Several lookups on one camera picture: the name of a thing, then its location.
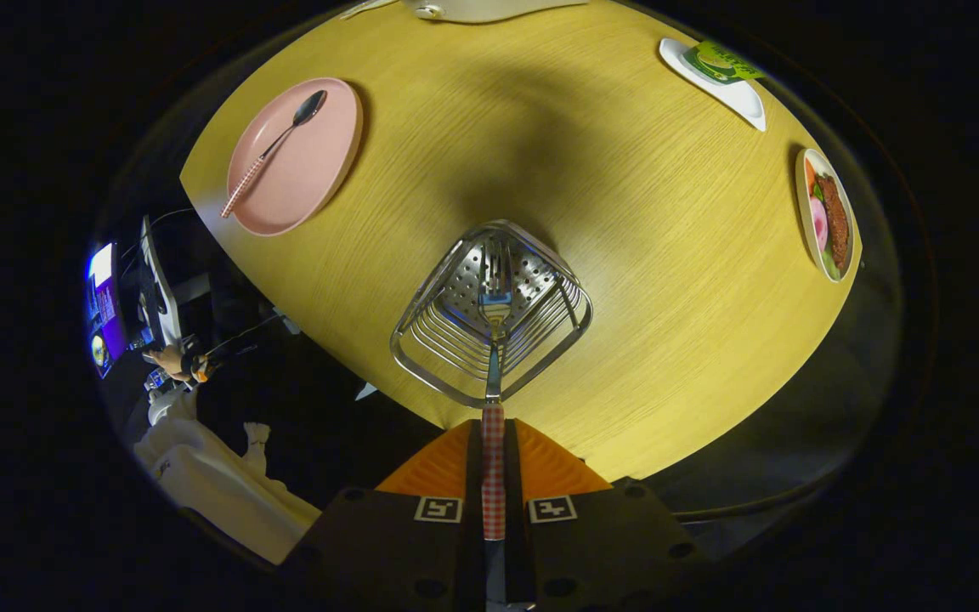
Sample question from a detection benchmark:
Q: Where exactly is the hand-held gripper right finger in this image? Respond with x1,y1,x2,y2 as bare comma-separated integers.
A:
503,418,711,612

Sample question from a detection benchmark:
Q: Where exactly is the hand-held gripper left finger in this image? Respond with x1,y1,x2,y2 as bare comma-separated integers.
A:
281,419,487,612

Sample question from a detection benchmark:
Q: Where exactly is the fork with red checked handle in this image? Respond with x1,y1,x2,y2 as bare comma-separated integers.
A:
478,241,514,609

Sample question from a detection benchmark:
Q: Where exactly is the spoon with red checked handle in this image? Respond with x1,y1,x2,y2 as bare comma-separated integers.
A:
219,89,328,219

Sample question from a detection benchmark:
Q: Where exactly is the computer monitor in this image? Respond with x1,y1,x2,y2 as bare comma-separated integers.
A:
84,241,129,379

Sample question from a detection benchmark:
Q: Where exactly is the pink plate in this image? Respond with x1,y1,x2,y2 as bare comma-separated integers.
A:
226,77,365,237

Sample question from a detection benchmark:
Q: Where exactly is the plate of food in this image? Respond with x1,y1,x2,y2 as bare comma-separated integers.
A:
795,148,857,283

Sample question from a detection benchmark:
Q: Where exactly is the white coaster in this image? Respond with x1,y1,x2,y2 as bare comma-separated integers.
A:
659,37,768,133

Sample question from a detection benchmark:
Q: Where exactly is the green label drink bottle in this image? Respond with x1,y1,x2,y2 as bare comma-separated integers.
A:
682,39,767,86

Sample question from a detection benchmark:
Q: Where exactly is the white toaster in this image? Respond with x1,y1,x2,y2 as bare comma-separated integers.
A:
402,0,590,25

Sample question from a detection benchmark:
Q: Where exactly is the metal wire basket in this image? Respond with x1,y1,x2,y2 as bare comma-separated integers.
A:
389,219,594,409

